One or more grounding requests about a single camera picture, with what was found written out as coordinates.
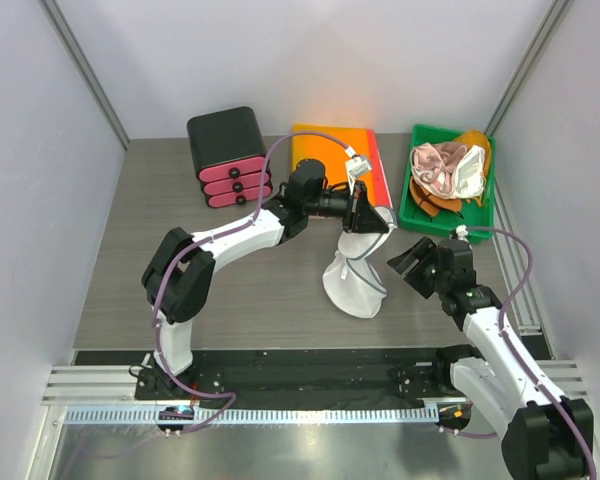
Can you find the green plastic bin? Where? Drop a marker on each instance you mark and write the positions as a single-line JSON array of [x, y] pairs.
[[412, 216]]

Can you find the black pink drawer box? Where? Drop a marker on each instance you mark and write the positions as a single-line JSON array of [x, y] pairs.
[[228, 153]]

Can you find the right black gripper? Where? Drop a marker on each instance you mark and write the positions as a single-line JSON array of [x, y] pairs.
[[423, 247]]

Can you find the mustard orange bra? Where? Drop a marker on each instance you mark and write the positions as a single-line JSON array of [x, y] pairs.
[[434, 204]]

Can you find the orange folder stack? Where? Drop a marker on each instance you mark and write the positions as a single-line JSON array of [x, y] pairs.
[[333, 156]]

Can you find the pink bra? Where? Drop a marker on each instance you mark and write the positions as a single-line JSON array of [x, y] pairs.
[[434, 165]]

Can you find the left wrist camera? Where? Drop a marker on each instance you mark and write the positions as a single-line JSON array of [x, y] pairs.
[[356, 167]]

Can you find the white slotted cable duct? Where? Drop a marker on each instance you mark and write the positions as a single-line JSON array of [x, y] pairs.
[[165, 415]]

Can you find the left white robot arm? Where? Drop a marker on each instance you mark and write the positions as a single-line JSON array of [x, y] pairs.
[[178, 278]]

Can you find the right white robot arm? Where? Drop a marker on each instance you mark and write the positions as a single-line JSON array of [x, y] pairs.
[[543, 433]]

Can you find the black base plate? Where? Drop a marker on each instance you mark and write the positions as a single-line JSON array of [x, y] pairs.
[[308, 379]]

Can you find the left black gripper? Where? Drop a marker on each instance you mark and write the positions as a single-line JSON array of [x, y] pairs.
[[367, 220]]

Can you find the white mesh laundry bag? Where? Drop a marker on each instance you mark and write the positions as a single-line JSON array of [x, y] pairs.
[[350, 281]]

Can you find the white bra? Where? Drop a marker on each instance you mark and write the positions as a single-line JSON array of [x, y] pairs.
[[468, 178]]

